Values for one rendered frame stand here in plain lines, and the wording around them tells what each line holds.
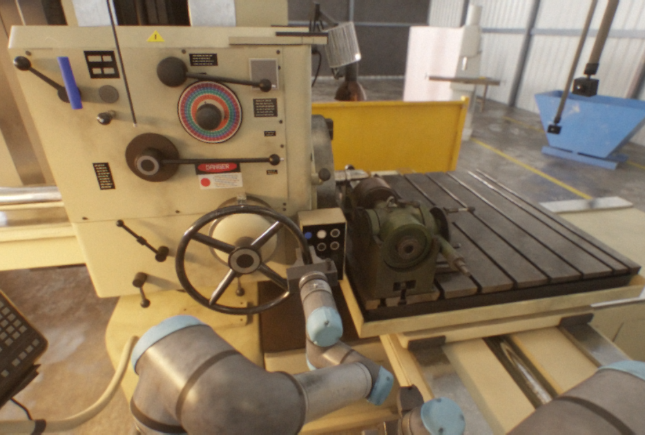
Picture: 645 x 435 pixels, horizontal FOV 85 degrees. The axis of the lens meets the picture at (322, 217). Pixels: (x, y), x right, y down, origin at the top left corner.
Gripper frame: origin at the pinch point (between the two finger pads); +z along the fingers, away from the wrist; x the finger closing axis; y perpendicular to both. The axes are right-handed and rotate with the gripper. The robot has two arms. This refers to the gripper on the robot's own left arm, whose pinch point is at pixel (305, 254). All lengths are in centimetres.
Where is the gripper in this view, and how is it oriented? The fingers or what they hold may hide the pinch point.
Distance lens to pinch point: 104.1
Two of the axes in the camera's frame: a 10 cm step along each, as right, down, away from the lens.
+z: -1.9, -4.7, 8.6
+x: -9.8, 1.4, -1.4
